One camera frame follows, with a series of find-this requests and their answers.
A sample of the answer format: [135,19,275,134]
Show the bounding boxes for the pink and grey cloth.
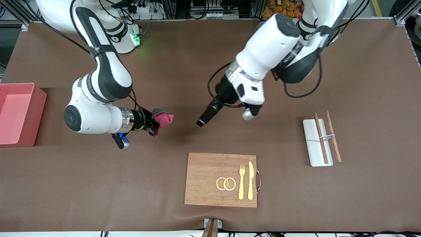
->
[152,109,174,137]

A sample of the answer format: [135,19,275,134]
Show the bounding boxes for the wooden cutting board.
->
[185,152,262,208]

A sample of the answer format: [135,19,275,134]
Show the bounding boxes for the yellow fork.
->
[238,164,246,200]

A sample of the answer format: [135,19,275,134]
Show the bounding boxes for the yellow knife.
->
[248,161,254,200]

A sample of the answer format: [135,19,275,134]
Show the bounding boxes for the orange packaged goods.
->
[262,0,305,18]

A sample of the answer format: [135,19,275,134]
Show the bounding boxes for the white rectangular plate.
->
[303,119,334,167]

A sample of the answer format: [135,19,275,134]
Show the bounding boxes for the white power strip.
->
[130,0,165,19]

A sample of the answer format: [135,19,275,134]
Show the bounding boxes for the brown wooden chopstick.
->
[325,110,342,162]
[313,113,329,164]

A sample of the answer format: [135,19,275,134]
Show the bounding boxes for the brown bar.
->
[201,219,218,237]

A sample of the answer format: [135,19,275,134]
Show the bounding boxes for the pink plastic bin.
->
[0,83,47,147]

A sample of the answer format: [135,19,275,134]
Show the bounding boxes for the grey metal table bracket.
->
[204,218,223,229]

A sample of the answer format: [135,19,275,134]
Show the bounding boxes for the aluminium frame profile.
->
[395,0,421,26]

